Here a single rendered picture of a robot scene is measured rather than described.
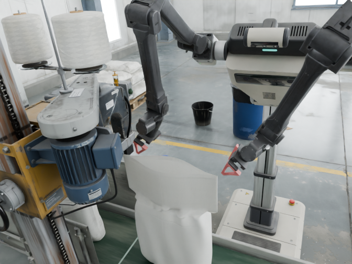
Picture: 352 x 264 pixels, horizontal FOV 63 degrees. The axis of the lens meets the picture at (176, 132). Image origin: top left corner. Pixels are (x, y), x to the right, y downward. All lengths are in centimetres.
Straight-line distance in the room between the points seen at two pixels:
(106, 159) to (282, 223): 147
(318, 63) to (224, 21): 862
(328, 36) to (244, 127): 274
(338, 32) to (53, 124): 78
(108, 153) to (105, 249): 102
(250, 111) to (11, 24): 267
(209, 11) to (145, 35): 857
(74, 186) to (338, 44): 86
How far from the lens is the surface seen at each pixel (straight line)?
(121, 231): 195
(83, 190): 102
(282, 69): 131
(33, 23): 116
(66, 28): 95
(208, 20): 954
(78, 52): 95
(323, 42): 78
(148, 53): 99
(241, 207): 221
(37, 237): 131
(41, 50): 116
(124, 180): 199
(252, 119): 340
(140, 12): 92
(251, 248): 177
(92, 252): 167
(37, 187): 113
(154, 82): 106
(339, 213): 274
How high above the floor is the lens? 175
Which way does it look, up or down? 28 degrees down
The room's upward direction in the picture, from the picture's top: 5 degrees counter-clockwise
